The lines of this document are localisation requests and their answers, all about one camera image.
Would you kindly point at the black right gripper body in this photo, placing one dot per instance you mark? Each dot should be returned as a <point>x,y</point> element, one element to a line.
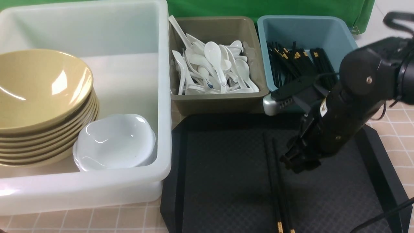
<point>330,125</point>

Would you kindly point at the yellow noodle bowl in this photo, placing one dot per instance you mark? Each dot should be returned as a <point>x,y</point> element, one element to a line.
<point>40,87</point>

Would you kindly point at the beige checkered tablecloth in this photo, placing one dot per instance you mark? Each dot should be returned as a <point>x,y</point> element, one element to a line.
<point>395,131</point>

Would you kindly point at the black chopsticks bundle in bin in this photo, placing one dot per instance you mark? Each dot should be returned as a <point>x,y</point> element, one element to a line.
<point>289,65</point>

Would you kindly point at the teal plastic bin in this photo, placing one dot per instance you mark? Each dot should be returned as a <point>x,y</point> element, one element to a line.
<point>329,33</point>

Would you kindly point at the green backdrop cloth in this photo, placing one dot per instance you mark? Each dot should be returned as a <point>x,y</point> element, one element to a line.
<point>355,13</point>

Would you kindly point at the black chopstick on tray right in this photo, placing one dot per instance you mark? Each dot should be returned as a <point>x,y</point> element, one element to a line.
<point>282,194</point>

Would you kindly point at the black chopstick on tray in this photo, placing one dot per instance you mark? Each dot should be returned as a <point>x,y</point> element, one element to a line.
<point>282,194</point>
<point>273,182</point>

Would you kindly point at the black serving tray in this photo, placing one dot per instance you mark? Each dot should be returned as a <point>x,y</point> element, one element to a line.
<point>219,183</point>

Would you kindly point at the black chopstick on tray left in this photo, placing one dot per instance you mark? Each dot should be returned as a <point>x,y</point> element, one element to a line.
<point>273,182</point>

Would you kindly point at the white spoons pile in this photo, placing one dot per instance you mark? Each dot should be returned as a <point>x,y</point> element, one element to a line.
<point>211,68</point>

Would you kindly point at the olive plastic bin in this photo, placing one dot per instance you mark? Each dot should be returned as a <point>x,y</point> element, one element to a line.
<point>222,30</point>

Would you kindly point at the stack of white dishes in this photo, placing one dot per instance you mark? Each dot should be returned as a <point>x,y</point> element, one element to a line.
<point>115,142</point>

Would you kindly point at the white plastic tub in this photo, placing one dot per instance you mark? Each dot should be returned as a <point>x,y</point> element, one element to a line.
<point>126,45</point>

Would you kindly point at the stack of yellow bowls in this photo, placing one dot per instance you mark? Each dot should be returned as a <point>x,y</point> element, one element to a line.
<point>58,142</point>

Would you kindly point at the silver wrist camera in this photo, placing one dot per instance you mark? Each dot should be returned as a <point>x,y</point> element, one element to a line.
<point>281,100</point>

